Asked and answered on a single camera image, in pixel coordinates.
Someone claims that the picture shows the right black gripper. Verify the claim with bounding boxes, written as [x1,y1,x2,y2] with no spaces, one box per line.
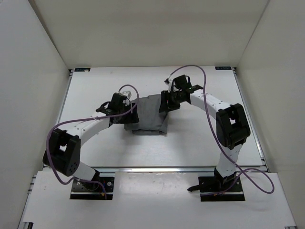
[160,90,183,113]

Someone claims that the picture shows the grey pleated skirt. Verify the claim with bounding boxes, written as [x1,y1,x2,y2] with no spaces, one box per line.
[124,94,169,135]

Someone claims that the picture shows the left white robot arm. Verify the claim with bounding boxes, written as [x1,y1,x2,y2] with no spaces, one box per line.
[49,91,139,190]

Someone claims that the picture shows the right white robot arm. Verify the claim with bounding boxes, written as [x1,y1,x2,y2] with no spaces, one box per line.
[159,75,251,191]

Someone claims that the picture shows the right corner label sticker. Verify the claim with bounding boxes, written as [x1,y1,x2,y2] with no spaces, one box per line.
[215,66,232,71]

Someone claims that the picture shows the corner label sticker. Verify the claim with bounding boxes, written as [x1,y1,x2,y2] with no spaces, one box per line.
[74,68,91,72]
[215,66,232,71]

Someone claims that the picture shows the left corner label sticker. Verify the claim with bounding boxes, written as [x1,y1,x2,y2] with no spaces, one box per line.
[74,68,91,72]

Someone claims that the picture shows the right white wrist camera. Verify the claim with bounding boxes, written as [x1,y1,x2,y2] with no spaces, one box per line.
[164,76,174,93]

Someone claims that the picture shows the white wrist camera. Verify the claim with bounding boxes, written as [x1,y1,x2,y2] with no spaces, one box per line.
[118,91,132,100]
[164,76,174,93]

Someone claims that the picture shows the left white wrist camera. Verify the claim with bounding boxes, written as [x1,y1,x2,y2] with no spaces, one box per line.
[118,91,132,100]

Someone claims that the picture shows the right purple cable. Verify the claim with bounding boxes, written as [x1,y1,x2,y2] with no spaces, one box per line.
[166,65,275,194]

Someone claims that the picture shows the purple cable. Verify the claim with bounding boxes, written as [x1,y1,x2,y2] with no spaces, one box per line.
[166,65,275,194]
[46,84,140,195]

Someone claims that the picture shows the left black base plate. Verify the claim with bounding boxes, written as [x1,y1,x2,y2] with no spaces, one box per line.
[70,176,115,200]

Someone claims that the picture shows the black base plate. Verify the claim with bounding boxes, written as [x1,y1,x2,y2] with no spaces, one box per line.
[70,176,115,200]
[187,172,245,202]

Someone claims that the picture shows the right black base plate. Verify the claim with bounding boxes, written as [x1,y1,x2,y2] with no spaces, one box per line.
[187,172,245,202]

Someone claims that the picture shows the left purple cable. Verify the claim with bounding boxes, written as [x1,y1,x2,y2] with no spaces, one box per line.
[46,84,140,195]

